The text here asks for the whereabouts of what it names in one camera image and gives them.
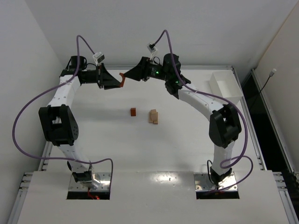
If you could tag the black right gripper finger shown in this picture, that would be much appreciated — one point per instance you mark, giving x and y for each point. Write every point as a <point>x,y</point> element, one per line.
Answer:
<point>136,73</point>
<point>142,65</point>

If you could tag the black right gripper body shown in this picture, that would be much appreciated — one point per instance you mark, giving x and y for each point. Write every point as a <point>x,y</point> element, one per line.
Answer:
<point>143,69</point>

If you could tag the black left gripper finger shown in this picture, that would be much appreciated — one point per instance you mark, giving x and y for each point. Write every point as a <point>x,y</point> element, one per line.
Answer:
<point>112,85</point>
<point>105,75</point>

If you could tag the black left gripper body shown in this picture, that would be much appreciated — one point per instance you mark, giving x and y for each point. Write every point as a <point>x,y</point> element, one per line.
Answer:
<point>100,76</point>

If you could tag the reddish arch wood block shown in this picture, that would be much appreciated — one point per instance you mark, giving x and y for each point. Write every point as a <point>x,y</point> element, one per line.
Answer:
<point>122,81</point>

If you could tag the reddish brown wood block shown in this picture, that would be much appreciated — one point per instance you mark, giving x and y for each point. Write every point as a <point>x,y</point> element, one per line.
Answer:
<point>132,112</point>

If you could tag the small light wood cube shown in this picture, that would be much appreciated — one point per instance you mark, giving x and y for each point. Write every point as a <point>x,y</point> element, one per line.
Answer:
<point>153,112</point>
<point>155,117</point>

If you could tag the long light wood block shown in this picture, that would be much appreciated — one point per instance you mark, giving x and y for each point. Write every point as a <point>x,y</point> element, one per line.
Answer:
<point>150,118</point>
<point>156,122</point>

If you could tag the white perforated plastic basket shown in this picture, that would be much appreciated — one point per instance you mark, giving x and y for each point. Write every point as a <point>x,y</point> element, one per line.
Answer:
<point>224,84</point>

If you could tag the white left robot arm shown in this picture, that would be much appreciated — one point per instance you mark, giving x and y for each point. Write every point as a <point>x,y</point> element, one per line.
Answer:
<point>59,124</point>

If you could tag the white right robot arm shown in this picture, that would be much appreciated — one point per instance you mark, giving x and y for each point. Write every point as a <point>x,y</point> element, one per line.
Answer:
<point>224,123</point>

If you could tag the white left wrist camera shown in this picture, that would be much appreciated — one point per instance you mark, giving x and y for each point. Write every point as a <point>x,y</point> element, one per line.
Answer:
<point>98,57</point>

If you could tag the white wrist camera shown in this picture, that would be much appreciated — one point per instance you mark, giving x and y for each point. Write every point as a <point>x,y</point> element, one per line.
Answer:
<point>151,47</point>
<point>98,57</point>

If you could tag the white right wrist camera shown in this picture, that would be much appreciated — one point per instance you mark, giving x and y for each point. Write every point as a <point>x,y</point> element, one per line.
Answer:
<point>151,47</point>

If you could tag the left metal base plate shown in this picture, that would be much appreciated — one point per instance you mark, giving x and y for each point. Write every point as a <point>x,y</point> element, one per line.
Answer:
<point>100,182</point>

